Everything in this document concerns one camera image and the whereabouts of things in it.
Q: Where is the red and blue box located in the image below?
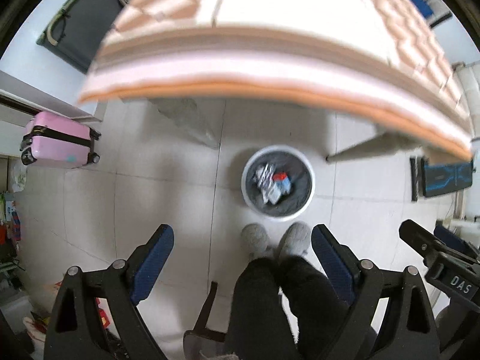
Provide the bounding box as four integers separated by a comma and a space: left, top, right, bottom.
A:
272, 172, 291, 195

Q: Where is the white medicine box printed text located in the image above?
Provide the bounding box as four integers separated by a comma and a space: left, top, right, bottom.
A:
262, 184, 284, 205

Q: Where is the silver pill blister pack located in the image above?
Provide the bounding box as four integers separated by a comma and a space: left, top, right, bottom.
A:
254, 163, 276, 194

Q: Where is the white round trash bin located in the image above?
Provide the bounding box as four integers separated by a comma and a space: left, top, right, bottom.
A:
241, 145, 316, 221

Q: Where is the red cardboard box on floor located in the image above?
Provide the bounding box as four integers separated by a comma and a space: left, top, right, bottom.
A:
96, 297, 112, 329

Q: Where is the black blue floor mat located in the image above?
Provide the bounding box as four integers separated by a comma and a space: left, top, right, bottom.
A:
409, 157, 475, 202

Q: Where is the grey right slipper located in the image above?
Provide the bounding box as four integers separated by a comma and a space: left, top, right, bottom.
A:
277, 222, 312, 261

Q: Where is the grey slipper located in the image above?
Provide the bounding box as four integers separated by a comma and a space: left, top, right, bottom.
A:
241, 223, 272, 260
277, 222, 312, 261

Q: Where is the grey left slipper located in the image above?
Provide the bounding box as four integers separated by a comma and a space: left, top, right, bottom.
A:
241, 223, 272, 260

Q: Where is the white padded chair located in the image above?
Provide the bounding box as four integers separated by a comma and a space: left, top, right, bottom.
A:
453, 61, 480, 119

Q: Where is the pink suitcase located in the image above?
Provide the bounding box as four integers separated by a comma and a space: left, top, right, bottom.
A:
19, 111, 101, 169

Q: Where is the checkered pink tablecloth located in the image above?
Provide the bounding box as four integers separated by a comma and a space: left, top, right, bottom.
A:
78, 0, 474, 161

